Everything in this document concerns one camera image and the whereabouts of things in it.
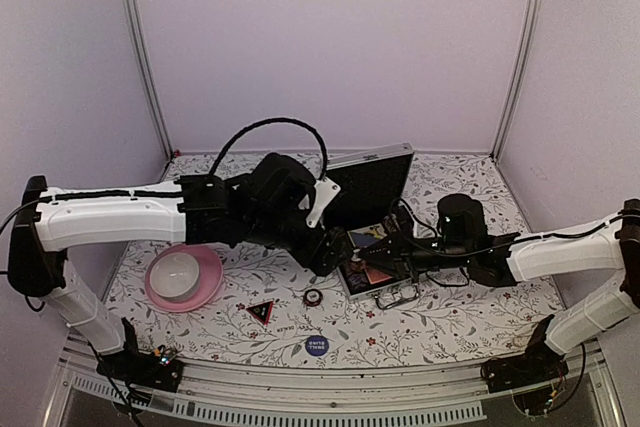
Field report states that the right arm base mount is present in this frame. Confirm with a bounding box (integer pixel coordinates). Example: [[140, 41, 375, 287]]
[[480, 315, 569, 393]]

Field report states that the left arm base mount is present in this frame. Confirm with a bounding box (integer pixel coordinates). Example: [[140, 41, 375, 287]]
[[97, 318, 185, 393]]

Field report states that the front aluminium rail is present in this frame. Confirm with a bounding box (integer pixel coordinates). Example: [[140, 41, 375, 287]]
[[59, 356, 616, 423]]

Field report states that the red card deck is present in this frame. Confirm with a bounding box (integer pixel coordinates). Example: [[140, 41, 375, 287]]
[[364, 266, 394, 285]]

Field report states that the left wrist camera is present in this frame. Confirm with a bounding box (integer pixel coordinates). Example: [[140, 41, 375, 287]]
[[298, 178, 341, 228]]

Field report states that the white bowl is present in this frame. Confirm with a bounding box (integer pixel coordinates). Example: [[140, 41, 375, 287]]
[[148, 252, 200, 302]]

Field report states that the white dealer button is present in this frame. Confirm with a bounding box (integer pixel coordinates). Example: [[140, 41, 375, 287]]
[[274, 322, 299, 339]]

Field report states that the black triangle button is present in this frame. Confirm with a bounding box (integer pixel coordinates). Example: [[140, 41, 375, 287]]
[[246, 300, 274, 326]]

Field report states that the pink plate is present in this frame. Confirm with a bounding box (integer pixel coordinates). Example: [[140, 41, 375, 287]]
[[144, 244, 224, 313]]

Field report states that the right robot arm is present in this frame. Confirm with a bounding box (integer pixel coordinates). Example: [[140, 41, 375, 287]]
[[356, 194, 639, 383]]

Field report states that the left black cable loop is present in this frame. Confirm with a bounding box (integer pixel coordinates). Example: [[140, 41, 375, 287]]
[[209, 118, 331, 183]]

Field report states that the short chip stack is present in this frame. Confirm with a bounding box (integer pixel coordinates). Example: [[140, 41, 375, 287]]
[[303, 289, 323, 307]]

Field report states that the right aluminium frame post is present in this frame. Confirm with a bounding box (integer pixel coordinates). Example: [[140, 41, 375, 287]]
[[490, 0, 542, 163]]

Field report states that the chip row in case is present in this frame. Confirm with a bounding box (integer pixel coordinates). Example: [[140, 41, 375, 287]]
[[340, 261, 370, 294]]

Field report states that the left aluminium frame post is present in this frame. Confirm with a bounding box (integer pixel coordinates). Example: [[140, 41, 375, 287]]
[[122, 0, 174, 160]]

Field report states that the blue peach chip stack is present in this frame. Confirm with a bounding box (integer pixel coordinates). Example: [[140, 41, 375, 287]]
[[382, 214, 401, 236]]

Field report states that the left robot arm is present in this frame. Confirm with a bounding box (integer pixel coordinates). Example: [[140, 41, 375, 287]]
[[4, 153, 352, 381]]

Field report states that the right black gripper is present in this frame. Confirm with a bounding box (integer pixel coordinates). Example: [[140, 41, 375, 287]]
[[360, 224, 472, 283]]

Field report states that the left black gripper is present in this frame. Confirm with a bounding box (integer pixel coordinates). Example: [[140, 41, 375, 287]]
[[242, 213, 356, 278]]

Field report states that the aluminium frame post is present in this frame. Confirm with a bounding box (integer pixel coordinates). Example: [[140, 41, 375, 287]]
[[122, 0, 174, 160], [490, 0, 542, 163]]

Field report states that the blue small blind button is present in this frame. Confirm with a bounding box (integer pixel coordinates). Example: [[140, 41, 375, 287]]
[[305, 335, 330, 357]]

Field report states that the aluminium poker case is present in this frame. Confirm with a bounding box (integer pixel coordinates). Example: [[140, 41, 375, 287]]
[[324, 143, 420, 311]]

